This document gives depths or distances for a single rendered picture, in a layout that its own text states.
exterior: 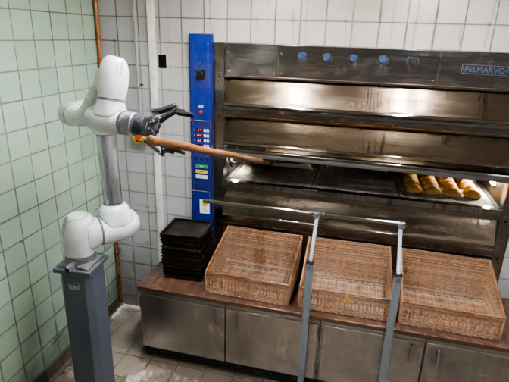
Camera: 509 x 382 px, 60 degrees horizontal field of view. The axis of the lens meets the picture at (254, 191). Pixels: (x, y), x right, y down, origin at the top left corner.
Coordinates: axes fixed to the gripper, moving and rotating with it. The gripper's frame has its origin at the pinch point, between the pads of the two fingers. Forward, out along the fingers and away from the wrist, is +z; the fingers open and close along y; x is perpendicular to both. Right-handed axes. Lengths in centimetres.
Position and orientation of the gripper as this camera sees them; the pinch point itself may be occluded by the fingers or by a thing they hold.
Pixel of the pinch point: (185, 132)
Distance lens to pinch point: 162.3
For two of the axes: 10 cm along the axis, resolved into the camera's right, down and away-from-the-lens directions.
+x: -2.1, -2.6, -9.4
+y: -2.3, 9.5, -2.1
